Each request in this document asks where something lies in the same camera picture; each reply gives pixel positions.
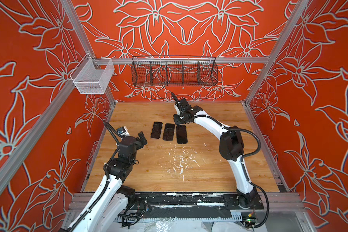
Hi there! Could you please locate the black cable bundle left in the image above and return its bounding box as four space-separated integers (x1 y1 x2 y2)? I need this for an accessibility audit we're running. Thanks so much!
113 200 148 228

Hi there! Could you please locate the grey cable duct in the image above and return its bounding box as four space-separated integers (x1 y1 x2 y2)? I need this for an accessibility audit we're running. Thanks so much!
139 212 243 223

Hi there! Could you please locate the black wire basket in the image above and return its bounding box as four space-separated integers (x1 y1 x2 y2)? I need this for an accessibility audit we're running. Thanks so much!
131 55 218 87

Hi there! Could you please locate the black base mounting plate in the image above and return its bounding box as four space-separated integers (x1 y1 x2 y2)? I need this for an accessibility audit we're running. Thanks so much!
135 192 264 210

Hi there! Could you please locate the black smartphone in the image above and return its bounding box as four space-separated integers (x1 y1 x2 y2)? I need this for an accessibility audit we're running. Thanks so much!
150 122 163 139
162 123 176 141
176 125 188 144

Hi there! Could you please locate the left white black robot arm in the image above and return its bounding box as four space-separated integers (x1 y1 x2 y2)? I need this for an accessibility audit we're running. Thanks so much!
60 121 148 232

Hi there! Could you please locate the black cable right base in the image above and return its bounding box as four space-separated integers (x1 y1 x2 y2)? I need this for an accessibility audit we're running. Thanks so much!
242 182 270 230

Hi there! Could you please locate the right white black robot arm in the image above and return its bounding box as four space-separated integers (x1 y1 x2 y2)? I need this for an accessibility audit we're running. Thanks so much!
171 93 261 209

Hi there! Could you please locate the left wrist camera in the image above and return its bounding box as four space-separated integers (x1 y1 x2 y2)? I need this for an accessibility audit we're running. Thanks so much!
116 126 130 138

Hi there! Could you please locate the clear plastic bin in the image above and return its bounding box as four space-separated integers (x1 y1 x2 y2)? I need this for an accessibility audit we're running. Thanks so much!
70 53 115 94

